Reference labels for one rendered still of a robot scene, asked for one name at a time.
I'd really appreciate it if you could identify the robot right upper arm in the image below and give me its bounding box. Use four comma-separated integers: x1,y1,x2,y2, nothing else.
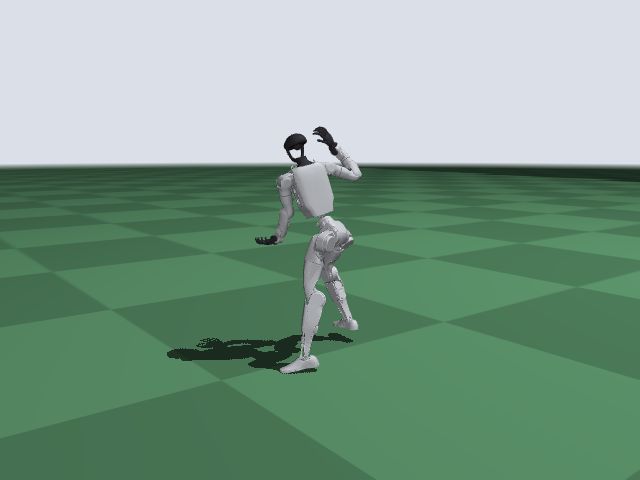
322,162,361,182

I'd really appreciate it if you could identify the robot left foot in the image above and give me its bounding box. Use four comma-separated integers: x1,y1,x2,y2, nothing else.
280,355,320,373

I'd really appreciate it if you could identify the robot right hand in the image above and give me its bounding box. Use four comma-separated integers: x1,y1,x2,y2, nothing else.
313,127,338,155

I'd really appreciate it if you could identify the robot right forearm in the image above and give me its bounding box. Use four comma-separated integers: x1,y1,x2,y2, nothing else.
330,145,361,177

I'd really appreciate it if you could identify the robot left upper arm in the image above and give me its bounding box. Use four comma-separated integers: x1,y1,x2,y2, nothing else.
276,172,294,219

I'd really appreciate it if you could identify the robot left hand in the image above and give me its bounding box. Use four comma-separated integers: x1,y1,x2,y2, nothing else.
255,235,278,245

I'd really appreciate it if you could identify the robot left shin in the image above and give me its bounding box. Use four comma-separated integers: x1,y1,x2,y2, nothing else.
299,292,325,360

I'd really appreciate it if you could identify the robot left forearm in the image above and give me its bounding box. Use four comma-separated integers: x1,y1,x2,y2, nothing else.
273,210,291,243

